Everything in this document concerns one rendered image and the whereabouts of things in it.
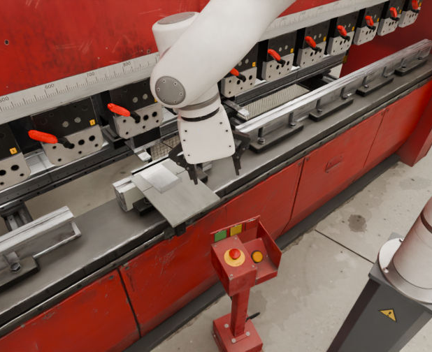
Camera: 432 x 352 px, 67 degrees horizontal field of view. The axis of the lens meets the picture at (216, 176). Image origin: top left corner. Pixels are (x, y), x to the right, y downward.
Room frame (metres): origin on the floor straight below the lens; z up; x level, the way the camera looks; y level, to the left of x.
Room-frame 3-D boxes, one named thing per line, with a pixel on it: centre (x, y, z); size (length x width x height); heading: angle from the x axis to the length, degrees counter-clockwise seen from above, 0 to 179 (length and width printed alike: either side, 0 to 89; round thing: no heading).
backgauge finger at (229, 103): (1.33, -0.06, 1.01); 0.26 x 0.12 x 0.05; 39
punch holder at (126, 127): (0.87, 0.25, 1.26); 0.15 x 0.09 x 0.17; 129
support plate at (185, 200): (0.78, 0.14, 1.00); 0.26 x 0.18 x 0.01; 39
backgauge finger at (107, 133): (1.02, 0.33, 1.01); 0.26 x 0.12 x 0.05; 39
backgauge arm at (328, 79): (2.03, -0.58, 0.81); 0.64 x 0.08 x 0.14; 39
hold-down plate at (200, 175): (0.87, 0.16, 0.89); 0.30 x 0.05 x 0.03; 129
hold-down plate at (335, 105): (1.48, -0.59, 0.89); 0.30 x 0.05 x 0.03; 129
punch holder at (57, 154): (0.75, 0.41, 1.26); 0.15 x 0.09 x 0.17; 129
